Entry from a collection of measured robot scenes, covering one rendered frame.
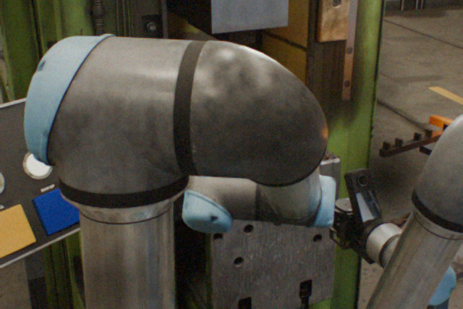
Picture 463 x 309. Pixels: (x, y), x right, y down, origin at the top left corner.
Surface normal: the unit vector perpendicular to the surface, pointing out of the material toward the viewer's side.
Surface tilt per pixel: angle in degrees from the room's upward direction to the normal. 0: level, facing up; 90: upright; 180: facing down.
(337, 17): 90
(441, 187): 74
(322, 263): 90
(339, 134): 90
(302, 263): 90
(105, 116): 81
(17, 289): 0
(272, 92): 57
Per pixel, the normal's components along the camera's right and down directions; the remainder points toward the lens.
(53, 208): 0.65, -0.25
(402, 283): -0.64, 0.32
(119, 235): 0.02, 0.32
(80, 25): 0.40, 0.34
